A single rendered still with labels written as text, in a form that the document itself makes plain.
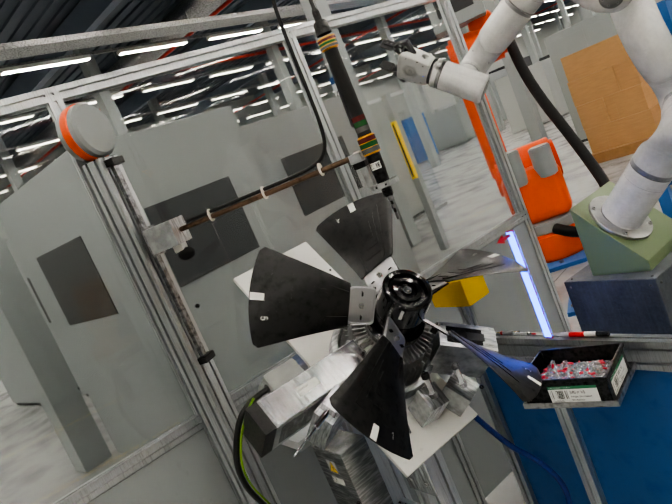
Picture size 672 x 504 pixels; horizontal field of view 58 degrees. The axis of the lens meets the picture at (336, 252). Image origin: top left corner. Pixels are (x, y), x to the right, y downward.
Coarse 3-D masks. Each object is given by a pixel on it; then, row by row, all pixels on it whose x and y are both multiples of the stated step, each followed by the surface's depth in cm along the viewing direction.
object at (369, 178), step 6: (348, 156) 142; (354, 156) 142; (360, 156) 142; (354, 162) 142; (360, 162) 141; (366, 162) 142; (354, 168) 142; (360, 168) 142; (366, 168) 142; (366, 174) 142; (372, 174) 144; (366, 180) 143; (372, 180) 142; (390, 180) 140; (396, 180) 141; (372, 186) 142; (378, 186) 140; (384, 186) 140
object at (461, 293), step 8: (456, 280) 185; (464, 280) 184; (472, 280) 186; (480, 280) 188; (448, 288) 189; (456, 288) 186; (464, 288) 184; (472, 288) 186; (480, 288) 188; (440, 296) 193; (448, 296) 190; (456, 296) 187; (464, 296) 185; (472, 296) 185; (480, 296) 187; (440, 304) 195; (448, 304) 192; (456, 304) 189; (464, 304) 186; (472, 304) 185
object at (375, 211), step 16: (368, 208) 159; (384, 208) 157; (320, 224) 163; (352, 224) 158; (368, 224) 156; (384, 224) 154; (336, 240) 159; (352, 240) 156; (368, 240) 153; (384, 240) 150; (352, 256) 154; (368, 256) 151; (384, 256) 148; (368, 272) 149
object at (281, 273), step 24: (264, 264) 137; (288, 264) 137; (264, 288) 135; (288, 288) 136; (312, 288) 137; (336, 288) 138; (264, 312) 135; (288, 312) 136; (312, 312) 137; (336, 312) 138; (264, 336) 134; (288, 336) 136
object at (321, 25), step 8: (320, 16) 136; (320, 24) 136; (328, 24) 137; (320, 32) 136; (328, 32) 139; (376, 152) 140; (368, 160) 141; (376, 160) 140; (376, 168) 141; (384, 168) 141; (376, 176) 142; (384, 176) 141; (384, 192) 142; (392, 192) 143
